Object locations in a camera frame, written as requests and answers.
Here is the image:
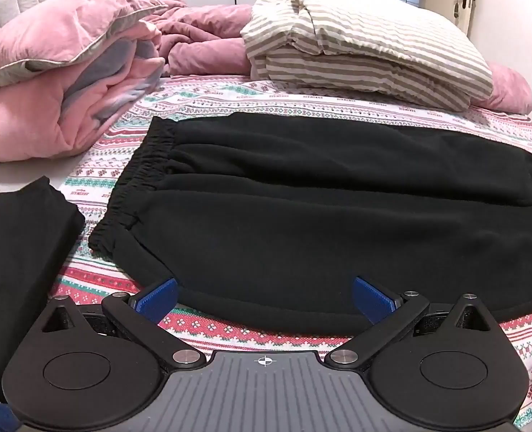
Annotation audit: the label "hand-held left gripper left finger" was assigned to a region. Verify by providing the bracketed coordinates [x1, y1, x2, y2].
[41, 278, 206, 370]

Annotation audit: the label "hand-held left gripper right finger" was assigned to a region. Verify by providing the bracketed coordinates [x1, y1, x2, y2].
[325, 276, 501, 367]

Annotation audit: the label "black pants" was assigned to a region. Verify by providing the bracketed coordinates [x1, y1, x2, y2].
[88, 112, 532, 336]

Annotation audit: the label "folded black cloth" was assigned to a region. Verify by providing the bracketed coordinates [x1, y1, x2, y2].
[0, 176, 85, 403]

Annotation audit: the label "patterned bed sheet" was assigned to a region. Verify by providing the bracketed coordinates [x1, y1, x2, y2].
[52, 74, 532, 432]

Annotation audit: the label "striped folded duvet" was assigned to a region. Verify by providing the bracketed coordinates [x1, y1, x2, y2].
[240, 0, 494, 111]

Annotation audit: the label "mauve blanket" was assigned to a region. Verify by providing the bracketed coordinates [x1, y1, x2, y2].
[142, 0, 532, 115]

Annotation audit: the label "pink and grey comforter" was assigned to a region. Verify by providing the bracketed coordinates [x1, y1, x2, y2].
[0, 0, 170, 163]

